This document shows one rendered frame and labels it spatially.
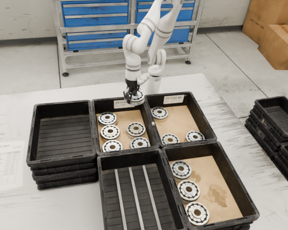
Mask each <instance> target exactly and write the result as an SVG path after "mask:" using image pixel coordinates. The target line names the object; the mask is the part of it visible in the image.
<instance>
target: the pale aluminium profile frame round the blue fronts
mask: <svg viewBox="0 0 288 230"><path fill-rule="evenodd" d="M51 5H52V10H53V17H54V23H55V28H56V33H57V39H58V44H59V51H60V56H61V62H62V67H63V73H62V76H64V77H66V76H68V75H69V73H67V71H66V69H67V68H79V67H89V66H99V65H109V64H119V63H126V59H117V60H106V61H96V62H85V63H70V64H68V63H67V62H66V61H65V58H66V57H67V56H77V55H88V54H100V53H111V52H123V47H118V48H106V49H94V50H82V51H78V50H74V51H70V52H64V50H65V47H64V45H63V44H67V42H66V39H65V38H64V37H62V33H65V32H81V31H103V30H120V29H130V34H132V35H134V29H135V28H137V27H138V25H139V24H140V23H137V24H134V13H135V9H136V7H135V0H131V7H129V10H130V24H120V25H101V26H77V27H60V21H59V13H58V12H62V9H58V7H57V2H56V1H55V0H51ZM202 6H203V0H199V2H198V4H195V6H194V7H197V12H196V17H195V20H194V21H176V23H175V26H190V25H194V26H193V31H192V33H189V35H191V36H192V37H191V39H190V38H189V37H188V41H187V42H184V43H183V42H178V43H172V44H164V45H163V46H161V47H160V48H159V49H162V48H174V47H181V48H182V49H183V51H184V52H185V53H184V54H174V55H167V56H166V59H174V58H187V61H185V63H186V64H191V62H190V60H191V56H192V51H193V46H194V42H195V37H196V33H197V27H198V23H199V19H200V15H201V10H202ZM186 47H189V50H188V49H187V48H186ZM143 61H147V57H141V62H143Z"/></svg>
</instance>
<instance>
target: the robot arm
mask: <svg viewBox="0 0 288 230"><path fill-rule="evenodd" d="M163 1H164V0H155V1H154V2H153V4H152V6H151V8H150V10H149V12H148V13H147V15H146V16H145V17H144V19H143V20H142V21H141V23H140V24H139V25H138V27H137V32H138V33H139V35H141V37H140V38H139V37H137V36H134V35H132V34H127V35H126V36H125V37H124V39H123V51H124V55H125V58H126V69H125V83H126V84H127V90H126V91H124V92H123V95H124V98H125V99H127V103H128V104H131V103H132V95H133V96H136V94H137V91H139V88H140V85H143V84H144V83H145V82H146V81H147V82H146V89H145V95H148V94H158V93H159V90H160V83H161V77H162V73H163V71H164V66H165V62H166V52H165V50H164V49H159V48H160V47H161V46H163V45H164V44H165V43H166V42H167V41H168V40H169V39H170V37H171V35H172V32H173V29H174V26H175V23H176V20H177V17H178V14H179V12H180V10H181V7H182V5H183V2H184V0H165V1H167V2H169V3H171V4H172V5H173V9H172V10H171V11H170V12H169V13H168V14H166V15H165V16H163V17H162V18H160V8H161V4H162V2H163ZM154 30H155V33H154V37H153V41H152V43H151V46H150V48H149V51H148V55H147V62H148V64H149V65H152V66H150V67H149V69H148V73H141V69H140V68H141V58H140V56H139V54H142V53H143V52H144V51H145V49H146V46H147V43H148V41H149V38H150V36H151V34H152V33H153V32H154ZM129 95H130V96H129Z"/></svg>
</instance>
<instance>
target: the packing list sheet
mask: <svg viewBox="0 0 288 230"><path fill-rule="evenodd" d="M24 145H25V140H24V141H12V142H3V143H0V191H3V190H8V189H12V188H17V187H22V186H23V155H24Z"/></svg>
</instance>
